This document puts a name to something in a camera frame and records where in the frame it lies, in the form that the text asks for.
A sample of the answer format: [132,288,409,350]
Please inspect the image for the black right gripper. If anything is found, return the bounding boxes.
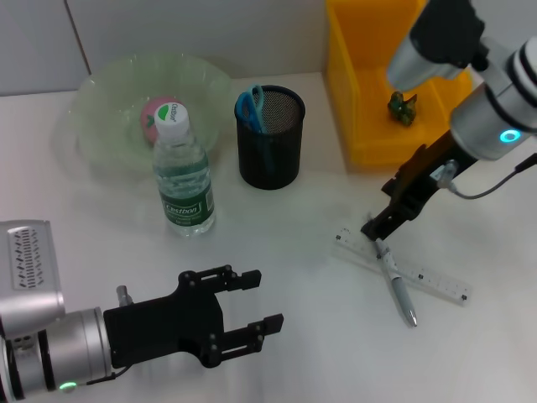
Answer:
[360,132,479,242]

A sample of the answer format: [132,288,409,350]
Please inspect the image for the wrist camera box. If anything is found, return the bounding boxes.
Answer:
[0,220,66,327]
[385,0,490,92]

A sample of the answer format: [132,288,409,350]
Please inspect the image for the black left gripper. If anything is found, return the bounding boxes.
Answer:
[103,264,285,369]

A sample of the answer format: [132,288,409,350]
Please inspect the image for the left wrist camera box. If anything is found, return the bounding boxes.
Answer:
[0,220,66,327]

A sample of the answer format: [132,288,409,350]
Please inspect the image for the grey right arm cable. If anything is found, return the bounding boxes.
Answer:
[435,153,537,200]

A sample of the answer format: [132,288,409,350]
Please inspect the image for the green plastic wrapper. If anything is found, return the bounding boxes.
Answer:
[385,89,419,127]

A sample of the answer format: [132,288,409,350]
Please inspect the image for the pink peach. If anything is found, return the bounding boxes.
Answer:
[140,96,185,148]

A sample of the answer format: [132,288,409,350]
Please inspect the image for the black mesh pen holder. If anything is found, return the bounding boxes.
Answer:
[233,85,306,191]

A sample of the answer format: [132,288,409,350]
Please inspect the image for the white grey ballpoint pen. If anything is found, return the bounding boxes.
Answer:
[373,238,419,327]

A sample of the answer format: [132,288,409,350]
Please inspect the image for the clear green-label water bottle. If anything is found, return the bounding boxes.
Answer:
[151,102,217,238]

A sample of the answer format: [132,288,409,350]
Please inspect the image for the translucent green fruit plate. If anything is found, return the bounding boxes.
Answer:
[62,52,234,169]

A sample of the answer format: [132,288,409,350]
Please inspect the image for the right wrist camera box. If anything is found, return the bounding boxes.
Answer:
[385,0,490,92]

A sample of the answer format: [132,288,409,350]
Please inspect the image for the transparent plastic ruler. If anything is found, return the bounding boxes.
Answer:
[334,226,473,306]

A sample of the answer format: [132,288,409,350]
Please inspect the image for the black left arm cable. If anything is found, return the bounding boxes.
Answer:
[86,367,131,385]

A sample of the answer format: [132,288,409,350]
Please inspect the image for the yellow plastic bin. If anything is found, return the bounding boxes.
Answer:
[326,0,473,165]

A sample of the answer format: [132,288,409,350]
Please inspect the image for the blue teal scissors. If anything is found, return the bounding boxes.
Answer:
[234,83,276,173]

